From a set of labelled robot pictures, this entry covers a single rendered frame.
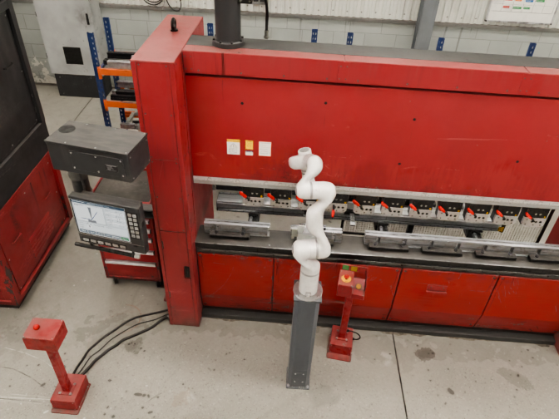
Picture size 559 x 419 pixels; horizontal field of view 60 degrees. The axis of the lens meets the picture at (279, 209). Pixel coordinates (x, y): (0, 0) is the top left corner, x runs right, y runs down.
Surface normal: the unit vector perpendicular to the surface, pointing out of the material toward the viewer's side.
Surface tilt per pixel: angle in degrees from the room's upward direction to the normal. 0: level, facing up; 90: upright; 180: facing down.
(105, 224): 90
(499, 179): 90
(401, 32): 90
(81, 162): 90
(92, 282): 0
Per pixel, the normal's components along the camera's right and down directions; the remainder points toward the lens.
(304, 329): -0.04, 0.61
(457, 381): 0.04, -0.79
